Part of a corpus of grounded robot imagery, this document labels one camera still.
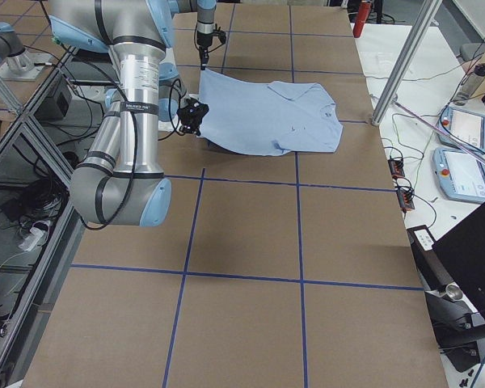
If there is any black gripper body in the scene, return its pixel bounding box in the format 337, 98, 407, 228
177, 121, 201, 136
196, 38, 211, 67

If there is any light blue t-shirt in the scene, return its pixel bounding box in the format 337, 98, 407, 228
199, 70, 343, 156

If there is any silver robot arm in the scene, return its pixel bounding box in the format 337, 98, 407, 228
167, 0, 226, 70
49, 1, 216, 227

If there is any red cylinder bottle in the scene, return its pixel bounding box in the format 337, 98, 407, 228
352, 0, 371, 38

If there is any white power strip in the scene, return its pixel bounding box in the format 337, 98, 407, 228
19, 224, 49, 251

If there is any orange black connector box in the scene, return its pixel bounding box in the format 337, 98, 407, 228
388, 158, 405, 179

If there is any clear water bottle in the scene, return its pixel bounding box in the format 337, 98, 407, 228
453, 63, 485, 106

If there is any near blue teach pendant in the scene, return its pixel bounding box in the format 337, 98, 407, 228
432, 147, 485, 204

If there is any blue teach pendant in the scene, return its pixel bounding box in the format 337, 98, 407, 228
437, 107, 485, 152
432, 147, 485, 204

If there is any far blue teach pendant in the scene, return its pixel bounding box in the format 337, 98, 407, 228
437, 107, 485, 152

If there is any black laptop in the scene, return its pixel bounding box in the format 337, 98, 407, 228
432, 202, 485, 319

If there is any black monitor stand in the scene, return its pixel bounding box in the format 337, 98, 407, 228
407, 226, 485, 372

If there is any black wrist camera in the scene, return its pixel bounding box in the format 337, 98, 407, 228
178, 97, 209, 129
213, 24, 227, 45

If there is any aluminium frame rack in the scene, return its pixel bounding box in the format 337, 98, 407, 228
0, 45, 115, 387

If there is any aluminium frame post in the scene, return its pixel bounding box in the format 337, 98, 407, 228
371, 0, 442, 126

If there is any grabber stick with green handle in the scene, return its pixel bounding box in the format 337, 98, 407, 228
393, 101, 485, 166

